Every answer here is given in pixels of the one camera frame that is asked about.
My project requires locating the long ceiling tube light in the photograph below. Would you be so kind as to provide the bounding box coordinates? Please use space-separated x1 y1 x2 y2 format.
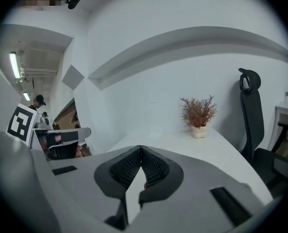
9 52 21 80

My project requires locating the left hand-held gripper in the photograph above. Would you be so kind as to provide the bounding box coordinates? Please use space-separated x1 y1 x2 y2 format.
6 102 92 160

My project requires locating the grey square wall panel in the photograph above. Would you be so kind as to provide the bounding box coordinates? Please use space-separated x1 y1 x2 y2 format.
62 65 85 90

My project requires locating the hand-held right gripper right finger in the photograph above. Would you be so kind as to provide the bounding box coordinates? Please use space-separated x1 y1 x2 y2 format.
138 145 184 208

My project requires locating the reddish-brown artificial plant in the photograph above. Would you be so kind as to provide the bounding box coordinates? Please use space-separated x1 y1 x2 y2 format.
179 95 218 129

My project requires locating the white lumpy plant pot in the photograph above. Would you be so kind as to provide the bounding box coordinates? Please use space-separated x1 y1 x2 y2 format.
192 125 208 139

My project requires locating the white side desk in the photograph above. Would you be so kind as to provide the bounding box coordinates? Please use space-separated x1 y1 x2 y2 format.
267 100 288 151

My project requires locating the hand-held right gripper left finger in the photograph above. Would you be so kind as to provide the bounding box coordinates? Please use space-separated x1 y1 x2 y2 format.
94 145 142 231

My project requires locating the black mesh office chair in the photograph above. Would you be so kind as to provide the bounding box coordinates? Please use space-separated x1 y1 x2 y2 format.
238 67 288 192

